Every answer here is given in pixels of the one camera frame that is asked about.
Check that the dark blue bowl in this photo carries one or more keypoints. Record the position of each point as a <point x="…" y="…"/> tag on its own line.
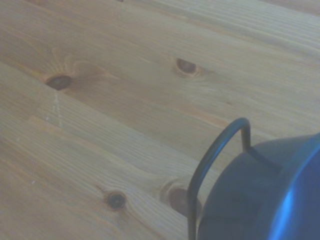
<point x="250" y="195"/>

